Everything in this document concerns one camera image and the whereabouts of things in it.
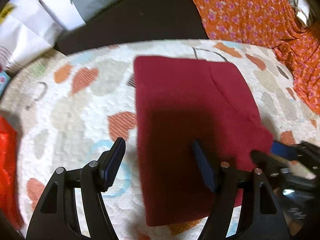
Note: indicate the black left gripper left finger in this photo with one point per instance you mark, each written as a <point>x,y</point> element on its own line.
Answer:
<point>55,216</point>

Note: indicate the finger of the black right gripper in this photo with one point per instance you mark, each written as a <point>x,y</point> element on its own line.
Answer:
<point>293,152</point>
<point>275,165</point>

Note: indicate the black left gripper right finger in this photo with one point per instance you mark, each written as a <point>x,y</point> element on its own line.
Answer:
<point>244,207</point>

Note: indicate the dark red shirt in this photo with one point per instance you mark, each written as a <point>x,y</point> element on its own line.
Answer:
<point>180,102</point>

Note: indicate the red plastic bag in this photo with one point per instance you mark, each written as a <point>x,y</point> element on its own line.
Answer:
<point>8,175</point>

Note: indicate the white heart-patterned quilt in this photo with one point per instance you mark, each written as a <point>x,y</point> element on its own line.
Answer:
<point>67,110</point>

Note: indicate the orange floral fabric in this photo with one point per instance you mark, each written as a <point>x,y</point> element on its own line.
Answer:
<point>271,24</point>

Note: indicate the light blue printed box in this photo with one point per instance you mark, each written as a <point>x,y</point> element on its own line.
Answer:
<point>4,81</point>

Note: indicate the black cushion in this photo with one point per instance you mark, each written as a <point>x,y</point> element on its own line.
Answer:
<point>134,21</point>

